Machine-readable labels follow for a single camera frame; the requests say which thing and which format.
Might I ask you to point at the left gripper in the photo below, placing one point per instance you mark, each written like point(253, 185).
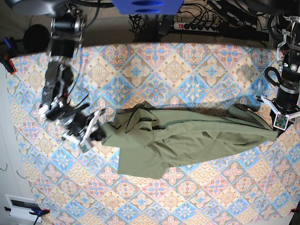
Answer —
point(285, 103)

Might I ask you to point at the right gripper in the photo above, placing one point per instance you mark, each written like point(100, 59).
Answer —
point(78, 126)

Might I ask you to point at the green t-shirt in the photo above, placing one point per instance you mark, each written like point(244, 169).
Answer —
point(152, 140)

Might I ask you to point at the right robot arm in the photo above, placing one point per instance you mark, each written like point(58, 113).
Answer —
point(68, 24)

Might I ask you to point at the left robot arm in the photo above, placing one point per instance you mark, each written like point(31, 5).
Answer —
point(288, 60)

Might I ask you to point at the patterned tablecloth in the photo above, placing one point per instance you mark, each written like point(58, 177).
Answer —
point(84, 189)

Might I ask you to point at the lower left table clamp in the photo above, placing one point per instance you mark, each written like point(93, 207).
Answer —
point(37, 212)

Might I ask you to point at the white floor outlet box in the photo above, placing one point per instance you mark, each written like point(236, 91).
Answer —
point(21, 202)

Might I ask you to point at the black round stool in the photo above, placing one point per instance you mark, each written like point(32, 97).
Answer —
point(36, 38)

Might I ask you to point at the white power strip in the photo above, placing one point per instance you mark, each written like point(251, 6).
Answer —
point(194, 27)

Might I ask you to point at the upper left table clamp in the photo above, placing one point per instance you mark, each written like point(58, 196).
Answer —
point(5, 59)

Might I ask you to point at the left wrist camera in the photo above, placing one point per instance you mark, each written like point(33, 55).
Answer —
point(281, 121)

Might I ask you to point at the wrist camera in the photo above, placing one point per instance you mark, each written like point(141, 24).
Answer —
point(86, 145)
point(281, 121)

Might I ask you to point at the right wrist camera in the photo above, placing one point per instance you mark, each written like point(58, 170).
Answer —
point(86, 145)

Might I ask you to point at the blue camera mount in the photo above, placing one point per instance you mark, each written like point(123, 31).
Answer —
point(147, 7)

